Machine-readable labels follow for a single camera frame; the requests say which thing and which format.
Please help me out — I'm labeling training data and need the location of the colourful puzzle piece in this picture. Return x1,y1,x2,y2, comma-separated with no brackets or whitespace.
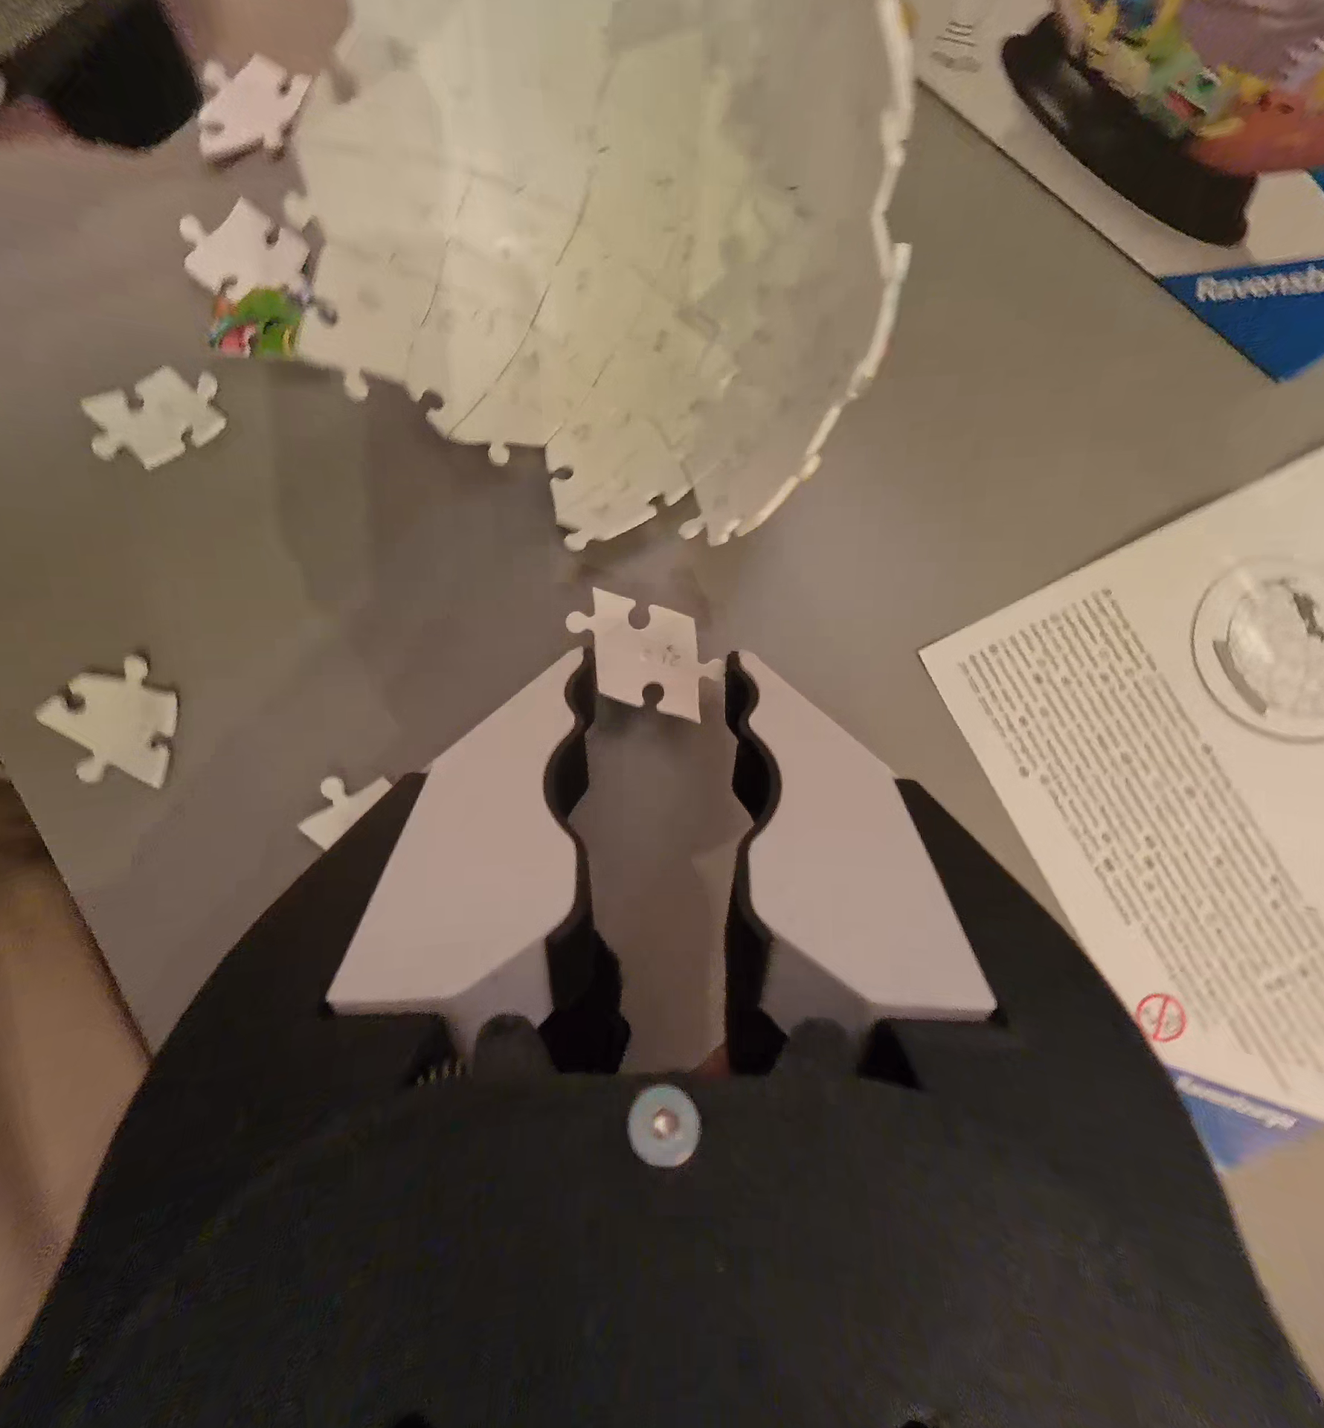
208,284,308,360

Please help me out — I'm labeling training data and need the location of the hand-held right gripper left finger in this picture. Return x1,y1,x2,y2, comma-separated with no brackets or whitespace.
328,650,632,1074

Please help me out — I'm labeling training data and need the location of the white instruction leaflet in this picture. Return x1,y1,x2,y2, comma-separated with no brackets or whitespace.
917,418,1324,1174

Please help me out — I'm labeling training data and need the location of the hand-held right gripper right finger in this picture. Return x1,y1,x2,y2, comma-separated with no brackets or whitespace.
725,652,1001,1074

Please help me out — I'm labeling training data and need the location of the blue puzzle box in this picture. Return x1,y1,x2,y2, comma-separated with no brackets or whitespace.
912,0,1324,383

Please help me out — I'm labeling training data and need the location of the partly built puzzle ball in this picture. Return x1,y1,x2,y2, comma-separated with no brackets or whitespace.
283,0,914,551

